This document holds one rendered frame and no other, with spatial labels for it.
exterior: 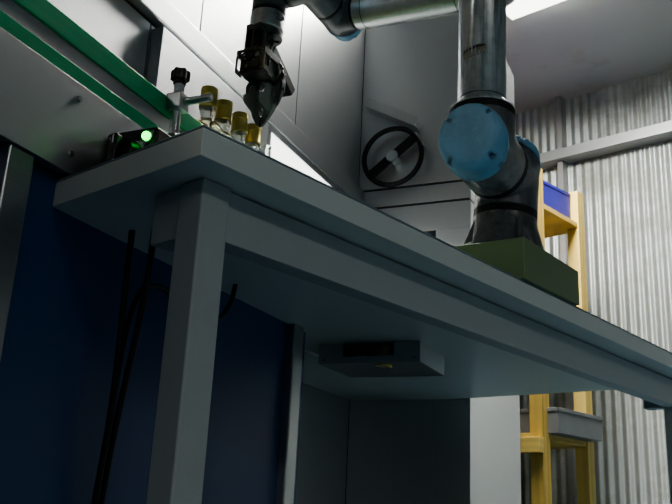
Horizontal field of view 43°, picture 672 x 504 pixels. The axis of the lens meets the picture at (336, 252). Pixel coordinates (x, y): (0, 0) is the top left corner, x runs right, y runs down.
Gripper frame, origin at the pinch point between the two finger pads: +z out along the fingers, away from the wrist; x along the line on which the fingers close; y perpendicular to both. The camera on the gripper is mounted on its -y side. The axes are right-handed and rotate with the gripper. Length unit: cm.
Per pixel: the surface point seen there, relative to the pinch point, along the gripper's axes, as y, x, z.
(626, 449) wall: -316, 29, 40
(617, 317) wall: -316, 26, -28
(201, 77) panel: 2.7, -15.4, -11.9
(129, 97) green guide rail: 55, 14, 23
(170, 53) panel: 14.6, -14.8, -11.2
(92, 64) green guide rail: 63, 14, 22
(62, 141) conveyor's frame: 68, 17, 36
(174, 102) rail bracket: 47, 15, 20
